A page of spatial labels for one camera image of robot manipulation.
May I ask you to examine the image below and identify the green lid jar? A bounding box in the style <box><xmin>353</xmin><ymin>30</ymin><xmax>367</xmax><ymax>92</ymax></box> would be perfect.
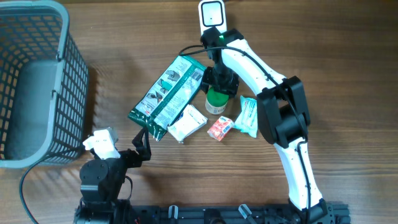
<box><xmin>205</xmin><ymin>87</ymin><xmax>229</xmax><ymax>114</ymax></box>

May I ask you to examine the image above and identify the green gloves packet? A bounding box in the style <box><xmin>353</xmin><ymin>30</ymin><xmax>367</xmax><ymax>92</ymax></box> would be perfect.
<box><xmin>127</xmin><ymin>56</ymin><xmax>206</xmax><ymax>141</ymax></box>

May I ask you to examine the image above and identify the small red white carton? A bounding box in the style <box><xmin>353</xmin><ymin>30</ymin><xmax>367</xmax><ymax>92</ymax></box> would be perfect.
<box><xmin>207</xmin><ymin>116</ymin><xmax>234</xmax><ymax>141</ymax></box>

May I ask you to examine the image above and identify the white paper packet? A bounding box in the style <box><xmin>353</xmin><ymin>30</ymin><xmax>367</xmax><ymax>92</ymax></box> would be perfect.
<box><xmin>167</xmin><ymin>105</ymin><xmax>208</xmax><ymax>143</ymax></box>

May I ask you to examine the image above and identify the teal tissue packet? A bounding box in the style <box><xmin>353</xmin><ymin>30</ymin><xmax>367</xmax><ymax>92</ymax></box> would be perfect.
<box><xmin>234</xmin><ymin>96</ymin><xmax>258</xmax><ymax>138</ymax></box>

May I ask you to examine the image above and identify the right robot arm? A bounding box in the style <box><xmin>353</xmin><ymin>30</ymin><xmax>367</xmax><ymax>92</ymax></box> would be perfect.
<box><xmin>200</xmin><ymin>27</ymin><xmax>334</xmax><ymax>223</ymax></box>

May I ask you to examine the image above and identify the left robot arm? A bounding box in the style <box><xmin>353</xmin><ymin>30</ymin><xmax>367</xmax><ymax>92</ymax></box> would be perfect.
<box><xmin>73</xmin><ymin>127</ymin><xmax>152</xmax><ymax>224</ymax></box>

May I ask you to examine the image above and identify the white barcode scanner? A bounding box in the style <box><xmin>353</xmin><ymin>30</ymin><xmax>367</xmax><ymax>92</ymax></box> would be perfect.
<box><xmin>198</xmin><ymin>0</ymin><xmax>227</xmax><ymax>35</ymax></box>

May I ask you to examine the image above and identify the grey plastic shopping basket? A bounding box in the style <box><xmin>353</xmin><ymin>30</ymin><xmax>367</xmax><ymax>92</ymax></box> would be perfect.
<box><xmin>1</xmin><ymin>1</ymin><xmax>90</xmax><ymax>169</ymax></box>

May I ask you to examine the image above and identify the black left camera cable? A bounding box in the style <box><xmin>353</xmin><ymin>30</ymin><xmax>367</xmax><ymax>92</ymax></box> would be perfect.
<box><xmin>19</xmin><ymin>146</ymin><xmax>85</xmax><ymax>224</ymax></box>

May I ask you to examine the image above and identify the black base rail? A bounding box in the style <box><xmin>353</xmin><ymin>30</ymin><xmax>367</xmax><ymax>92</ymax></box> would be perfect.
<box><xmin>73</xmin><ymin>203</ymin><xmax>351</xmax><ymax>224</ymax></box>

